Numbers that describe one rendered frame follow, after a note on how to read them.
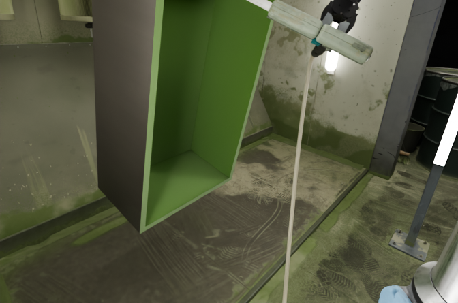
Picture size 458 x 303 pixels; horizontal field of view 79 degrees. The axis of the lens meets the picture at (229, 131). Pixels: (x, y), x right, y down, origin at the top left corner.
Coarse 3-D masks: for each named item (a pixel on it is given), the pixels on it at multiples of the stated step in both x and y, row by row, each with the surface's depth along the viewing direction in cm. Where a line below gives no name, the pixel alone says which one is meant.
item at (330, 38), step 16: (256, 0) 79; (272, 16) 80; (288, 16) 78; (304, 16) 78; (304, 32) 79; (320, 32) 78; (336, 32) 77; (320, 48) 87; (336, 48) 78; (352, 48) 77; (368, 48) 76
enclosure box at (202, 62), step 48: (96, 0) 92; (144, 0) 76; (192, 0) 125; (240, 0) 126; (96, 48) 100; (144, 48) 82; (192, 48) 139; (240, 48) 133; (96, 96) 110; (144, 96) 88; (192, 96) 155; (240, 96) 140; (144, 144) 96; (192, 144) 175; (240, 144) 148; (144, 192) 107; (192, 192) 145
